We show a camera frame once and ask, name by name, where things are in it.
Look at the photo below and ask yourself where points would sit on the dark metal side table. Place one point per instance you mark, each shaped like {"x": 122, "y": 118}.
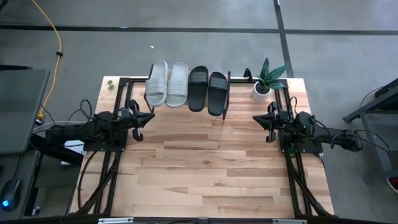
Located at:
{"x": 371, "y": 137}

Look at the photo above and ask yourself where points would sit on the snake plant in white pot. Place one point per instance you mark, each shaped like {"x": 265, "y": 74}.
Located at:
{"x": 261, "y": 93}

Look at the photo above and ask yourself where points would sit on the small green plant sprig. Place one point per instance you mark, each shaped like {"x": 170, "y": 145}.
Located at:
{"x": 111, "y": 84}

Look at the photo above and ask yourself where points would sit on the white box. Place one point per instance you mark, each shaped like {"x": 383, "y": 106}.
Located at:
{"x": 73, "y": 144}

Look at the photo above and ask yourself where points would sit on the silver bracket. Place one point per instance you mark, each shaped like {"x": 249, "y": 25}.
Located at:
{"x": 115, "y": 221}
{"x": 289, "y": 221}

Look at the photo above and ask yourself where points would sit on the grey rubber slide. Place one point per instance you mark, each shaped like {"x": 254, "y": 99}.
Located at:
{"x": 177, "y": 87}
{"x": 156, "y": 84}

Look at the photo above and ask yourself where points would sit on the black computer mouse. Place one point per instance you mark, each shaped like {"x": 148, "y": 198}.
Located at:
{"x": 11, "y": 193}

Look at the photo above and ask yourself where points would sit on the black rubber slide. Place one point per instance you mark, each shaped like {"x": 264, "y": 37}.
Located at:
{"x": 198, "y": 90}
{"x": 217, "y": 96}

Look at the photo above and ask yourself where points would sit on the black aluminium table frame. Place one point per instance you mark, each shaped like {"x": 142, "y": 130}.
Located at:
{"x": 119, "y": 93}

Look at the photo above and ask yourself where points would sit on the black desk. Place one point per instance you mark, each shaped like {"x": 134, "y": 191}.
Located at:
{"x": 18, "y": 168}

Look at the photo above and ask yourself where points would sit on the dark grey flat screen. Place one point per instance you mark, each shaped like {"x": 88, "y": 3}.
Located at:
{"x": 21, "y": 109}

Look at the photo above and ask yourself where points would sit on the red white object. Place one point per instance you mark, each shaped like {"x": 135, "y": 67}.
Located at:
{"x": 393, "y": 183}

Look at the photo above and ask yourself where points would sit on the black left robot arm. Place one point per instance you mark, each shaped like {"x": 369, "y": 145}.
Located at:
{"x": 99, "y": 127}

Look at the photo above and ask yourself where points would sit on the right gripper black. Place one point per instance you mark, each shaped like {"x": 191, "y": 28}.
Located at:
{"x": 276, "y": 121}

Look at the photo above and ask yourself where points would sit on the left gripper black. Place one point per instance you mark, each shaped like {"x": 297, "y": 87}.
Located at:
{"x": 132, "y": 119}

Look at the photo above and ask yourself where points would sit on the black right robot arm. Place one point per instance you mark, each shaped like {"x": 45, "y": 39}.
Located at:
{"x": 311, "y": 130}

